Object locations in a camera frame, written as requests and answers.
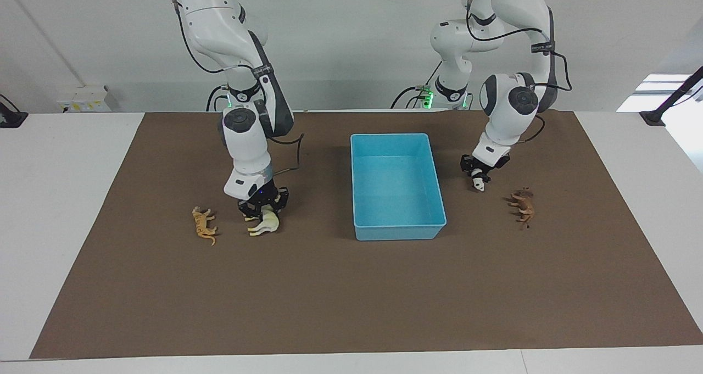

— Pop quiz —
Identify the black stand with pole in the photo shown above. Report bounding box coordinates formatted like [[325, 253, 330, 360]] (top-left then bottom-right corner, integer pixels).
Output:
[[640, 65, 703, 126]]

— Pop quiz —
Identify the white wall socket box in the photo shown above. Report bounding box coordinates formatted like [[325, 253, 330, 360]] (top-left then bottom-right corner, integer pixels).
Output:
[[57, 86, 111, 113]]

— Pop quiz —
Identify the bright window opening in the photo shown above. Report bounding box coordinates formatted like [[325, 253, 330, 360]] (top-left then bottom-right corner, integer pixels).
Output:
[[616, 74, 694, 114]]

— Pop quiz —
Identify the black base cable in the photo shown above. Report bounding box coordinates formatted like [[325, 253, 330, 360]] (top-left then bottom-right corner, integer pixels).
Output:
[[390, 61, 443, 110], [206, 85, 229, 112]]

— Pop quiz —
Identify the blue plastic storage box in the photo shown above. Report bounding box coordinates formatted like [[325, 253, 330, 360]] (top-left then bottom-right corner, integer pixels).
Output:
[[350, 133, 447, 242]]

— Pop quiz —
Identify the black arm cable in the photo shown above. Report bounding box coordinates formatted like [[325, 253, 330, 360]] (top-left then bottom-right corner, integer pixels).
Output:
[[154, 0, 306, 178], [465, 0, 573, 144]]

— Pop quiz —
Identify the black left base cable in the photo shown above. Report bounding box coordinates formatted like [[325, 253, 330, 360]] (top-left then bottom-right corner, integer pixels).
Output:
[[390, 61, 443, 110]]

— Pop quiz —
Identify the brown lion toy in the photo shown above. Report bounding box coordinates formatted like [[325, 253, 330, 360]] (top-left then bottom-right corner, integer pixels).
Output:
[[506, 187, 536, 230]]

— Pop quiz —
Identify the brown table mat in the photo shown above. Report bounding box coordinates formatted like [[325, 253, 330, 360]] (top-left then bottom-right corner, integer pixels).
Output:
[[29, 110, 703, 359]]

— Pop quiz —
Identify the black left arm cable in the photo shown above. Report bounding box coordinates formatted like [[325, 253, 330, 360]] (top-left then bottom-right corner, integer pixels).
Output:
[[465, 0, 573, 144]]

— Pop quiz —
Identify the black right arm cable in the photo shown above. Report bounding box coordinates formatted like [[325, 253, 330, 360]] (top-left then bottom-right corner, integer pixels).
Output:
[[154, 0, 306, 178]]

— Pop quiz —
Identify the black right base cable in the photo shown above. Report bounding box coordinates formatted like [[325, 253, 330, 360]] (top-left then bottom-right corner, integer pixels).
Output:
[[206, 85, 229, 112]]

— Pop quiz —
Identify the cream white horse toy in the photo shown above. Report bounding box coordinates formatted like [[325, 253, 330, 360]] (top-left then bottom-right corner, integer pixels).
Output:
[[246, 206, 281, 236]]

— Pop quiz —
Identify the orange tiger toy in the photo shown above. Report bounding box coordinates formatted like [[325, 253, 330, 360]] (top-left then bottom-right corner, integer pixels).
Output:
[[191, 206, 218, 247]]

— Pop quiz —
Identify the black table clamp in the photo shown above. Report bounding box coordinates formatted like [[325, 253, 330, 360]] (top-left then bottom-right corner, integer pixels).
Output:
[[0, 94, 29, 129]]

